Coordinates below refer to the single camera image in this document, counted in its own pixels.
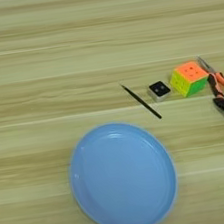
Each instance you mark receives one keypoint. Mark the thin black pen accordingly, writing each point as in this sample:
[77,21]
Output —
[141,101]

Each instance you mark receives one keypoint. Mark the blue round plate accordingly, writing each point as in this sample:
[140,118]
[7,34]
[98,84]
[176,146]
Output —
[110,178]

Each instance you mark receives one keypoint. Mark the colourful puzzle cube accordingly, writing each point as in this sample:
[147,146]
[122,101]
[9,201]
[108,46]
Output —
[189,71]

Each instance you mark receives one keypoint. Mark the small black and white box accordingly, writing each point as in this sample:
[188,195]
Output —
[159,88]

